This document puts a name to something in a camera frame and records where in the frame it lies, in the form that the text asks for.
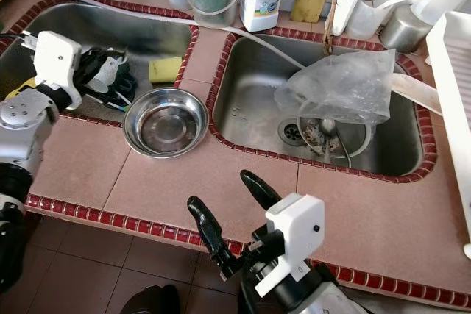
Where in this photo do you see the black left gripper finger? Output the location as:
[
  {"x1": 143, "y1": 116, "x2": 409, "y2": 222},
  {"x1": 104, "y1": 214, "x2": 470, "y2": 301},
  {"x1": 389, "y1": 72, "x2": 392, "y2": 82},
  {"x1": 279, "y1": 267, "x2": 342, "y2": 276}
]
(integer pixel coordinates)
[
  {"x1": 90, "y1": 77, "x2": 130, "y2": 104},
  {"x1": 88, "y1": 45, "x2": 127, "y2": 68}
]

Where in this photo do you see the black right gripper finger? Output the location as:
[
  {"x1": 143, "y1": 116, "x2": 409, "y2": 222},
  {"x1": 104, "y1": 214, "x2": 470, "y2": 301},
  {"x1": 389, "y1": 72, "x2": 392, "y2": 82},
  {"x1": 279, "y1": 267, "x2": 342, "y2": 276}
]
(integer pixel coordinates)
[
  {"x1": 186, "y1": 196, "x2": 242, "y2": 279},
  {"x1": 239, "y1": 169, "x2": 283, "y2": 213}
]

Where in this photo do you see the teal and white mug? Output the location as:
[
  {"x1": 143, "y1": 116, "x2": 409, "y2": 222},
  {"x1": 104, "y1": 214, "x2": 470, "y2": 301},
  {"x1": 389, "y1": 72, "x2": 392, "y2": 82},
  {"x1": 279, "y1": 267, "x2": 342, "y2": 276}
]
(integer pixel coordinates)
[{"x1": 103, "y1": 53, "x2": 140, "y2": 106}]

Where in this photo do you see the green and white toothbrush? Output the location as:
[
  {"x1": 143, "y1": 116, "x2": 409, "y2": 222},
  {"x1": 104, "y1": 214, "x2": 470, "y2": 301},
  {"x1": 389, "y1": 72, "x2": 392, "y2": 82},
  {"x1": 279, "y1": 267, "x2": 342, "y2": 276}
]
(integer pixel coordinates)
[{"x1": 95, "y1": 93, "x2": 130, "y2": 113}]

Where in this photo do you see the yellow plastic bowl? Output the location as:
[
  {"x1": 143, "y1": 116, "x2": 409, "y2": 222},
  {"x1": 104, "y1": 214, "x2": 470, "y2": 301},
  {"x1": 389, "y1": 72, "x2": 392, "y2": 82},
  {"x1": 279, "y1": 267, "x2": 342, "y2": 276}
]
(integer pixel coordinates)
[{"x1": 5, "y1": 76, "x2": 38, "y2": 101}]

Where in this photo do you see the black right robot foot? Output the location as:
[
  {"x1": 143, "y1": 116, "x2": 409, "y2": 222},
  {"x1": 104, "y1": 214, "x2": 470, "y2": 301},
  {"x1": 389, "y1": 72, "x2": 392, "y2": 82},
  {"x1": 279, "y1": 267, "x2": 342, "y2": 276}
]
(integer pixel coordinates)
[{"x1": 233, "y1": 288, "x2": 266, "y2": 314}]

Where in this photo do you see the black robot foot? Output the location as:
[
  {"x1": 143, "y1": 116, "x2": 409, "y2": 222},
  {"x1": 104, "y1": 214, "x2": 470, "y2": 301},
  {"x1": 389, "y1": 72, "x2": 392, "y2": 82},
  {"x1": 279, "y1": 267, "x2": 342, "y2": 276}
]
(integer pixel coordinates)
[
  {"x1": 233, "y1": 288, "x2": 266, "y2": 314},
  {"x1": 117, "y1": 282, "x2": 183, "y2": 314}
]

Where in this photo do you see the steel sink basin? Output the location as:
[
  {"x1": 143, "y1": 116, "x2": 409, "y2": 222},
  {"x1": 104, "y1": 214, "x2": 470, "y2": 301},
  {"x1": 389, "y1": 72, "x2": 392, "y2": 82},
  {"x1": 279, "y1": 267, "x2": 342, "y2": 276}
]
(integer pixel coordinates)
[
  {"x1": 205, "y1": 30, "x2": 439, "y2": 185},
  {"x1": 0, "y1": 0, "x2": 202, "y2": 129}
]

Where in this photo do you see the yellow dish sponge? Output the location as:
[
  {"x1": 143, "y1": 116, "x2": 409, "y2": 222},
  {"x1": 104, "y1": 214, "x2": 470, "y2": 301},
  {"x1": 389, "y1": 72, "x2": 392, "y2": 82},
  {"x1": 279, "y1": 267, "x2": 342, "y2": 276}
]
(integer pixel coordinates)
[{"x1": 148, "y1": 57, "x2": 184, "y2": 85}]

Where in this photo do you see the stainless steel bowl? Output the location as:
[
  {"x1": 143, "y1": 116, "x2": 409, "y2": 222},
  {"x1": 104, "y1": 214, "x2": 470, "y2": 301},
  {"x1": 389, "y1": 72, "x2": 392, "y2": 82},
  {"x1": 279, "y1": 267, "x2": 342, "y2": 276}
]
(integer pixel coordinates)
[{"x1": 122, "y1": 87, "x2": 210, "y2": 160}]

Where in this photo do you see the black left robot foot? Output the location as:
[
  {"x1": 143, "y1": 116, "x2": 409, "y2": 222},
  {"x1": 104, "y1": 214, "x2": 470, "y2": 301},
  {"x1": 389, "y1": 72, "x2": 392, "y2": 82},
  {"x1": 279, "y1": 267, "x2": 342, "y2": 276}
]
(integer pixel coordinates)
[{"x1": 117, "y1": 282, "x2": 183, "y2": 314}]

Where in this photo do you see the sink strainer basket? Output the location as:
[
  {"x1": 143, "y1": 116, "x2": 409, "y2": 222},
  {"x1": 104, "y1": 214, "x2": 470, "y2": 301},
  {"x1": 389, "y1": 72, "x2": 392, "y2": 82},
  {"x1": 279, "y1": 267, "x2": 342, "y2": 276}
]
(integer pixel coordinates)
[{"x1": 296, "y1": 116, "x2": 372, "y2": 161}]

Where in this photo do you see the clear plastic bag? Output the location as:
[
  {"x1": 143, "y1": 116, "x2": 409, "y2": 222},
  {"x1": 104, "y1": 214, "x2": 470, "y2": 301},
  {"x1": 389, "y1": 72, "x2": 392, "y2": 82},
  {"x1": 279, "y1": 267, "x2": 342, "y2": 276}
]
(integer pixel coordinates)
[{"x1": 273, "y1": 49, "x2": 397, "y2": 126}]

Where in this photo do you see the white dish rack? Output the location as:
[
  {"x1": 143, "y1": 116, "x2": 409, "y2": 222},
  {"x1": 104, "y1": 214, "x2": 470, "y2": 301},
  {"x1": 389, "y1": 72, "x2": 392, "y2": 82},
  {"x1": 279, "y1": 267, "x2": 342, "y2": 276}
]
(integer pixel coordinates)
[{"x1": 425, "y1": 10, "x2": 471, "y2": 260}]

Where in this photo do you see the steel cup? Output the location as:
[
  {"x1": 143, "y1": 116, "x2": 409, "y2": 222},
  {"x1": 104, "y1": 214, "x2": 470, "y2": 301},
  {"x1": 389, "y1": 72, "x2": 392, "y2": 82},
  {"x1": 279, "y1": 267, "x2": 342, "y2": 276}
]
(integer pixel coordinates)
[{"x1": 378, "y1": 10, "x2": 436, "y2": 54}]

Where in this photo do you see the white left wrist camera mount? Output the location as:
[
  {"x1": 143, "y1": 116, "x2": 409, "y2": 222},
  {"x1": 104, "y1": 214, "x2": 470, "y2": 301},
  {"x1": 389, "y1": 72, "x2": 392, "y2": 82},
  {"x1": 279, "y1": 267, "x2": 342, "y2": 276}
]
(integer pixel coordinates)
[{"x1": 23, "y1": 30, "x2": 84, "y2": 112}]

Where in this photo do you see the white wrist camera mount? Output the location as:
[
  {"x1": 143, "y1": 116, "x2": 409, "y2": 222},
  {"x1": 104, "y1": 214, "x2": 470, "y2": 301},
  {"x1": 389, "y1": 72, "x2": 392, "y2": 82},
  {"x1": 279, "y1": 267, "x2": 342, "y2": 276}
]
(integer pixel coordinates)
[
  {"x1": 253, "y1": 192, "x2": 327, "y2": 299},
  {"x1": 23, "y1": 30, "x2": 84, "y2": 112}
]

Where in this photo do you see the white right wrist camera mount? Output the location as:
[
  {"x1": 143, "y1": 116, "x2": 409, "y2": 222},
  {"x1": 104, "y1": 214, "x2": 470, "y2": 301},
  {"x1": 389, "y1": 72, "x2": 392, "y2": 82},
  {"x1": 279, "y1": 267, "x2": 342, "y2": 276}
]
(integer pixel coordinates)
[{"x1": 253, "y1": 192, "x2": 327, "y2": 299}]

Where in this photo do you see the white water hose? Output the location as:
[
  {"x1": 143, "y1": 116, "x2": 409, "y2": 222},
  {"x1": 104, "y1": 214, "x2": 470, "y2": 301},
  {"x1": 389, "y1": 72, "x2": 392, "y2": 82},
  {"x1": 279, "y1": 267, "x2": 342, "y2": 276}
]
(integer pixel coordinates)
[{"x1": 18, "y1": 0, "x2": 308, "y2": 74}]

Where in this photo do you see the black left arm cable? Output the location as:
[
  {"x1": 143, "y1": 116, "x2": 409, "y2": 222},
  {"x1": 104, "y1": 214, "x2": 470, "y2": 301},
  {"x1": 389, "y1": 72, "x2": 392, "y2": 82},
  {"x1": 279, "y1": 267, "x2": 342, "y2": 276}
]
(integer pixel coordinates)
[{"x1": 0, "y1": 32, "x2": 38, "y2": 44}]

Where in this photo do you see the beige utensil handle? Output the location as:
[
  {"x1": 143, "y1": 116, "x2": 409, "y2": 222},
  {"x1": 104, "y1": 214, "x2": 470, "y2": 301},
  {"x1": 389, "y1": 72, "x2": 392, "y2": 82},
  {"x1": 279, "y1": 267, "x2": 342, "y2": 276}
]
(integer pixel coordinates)
[{"x1": 389, "y1": 72, "x2": 443, "y2": 117}]

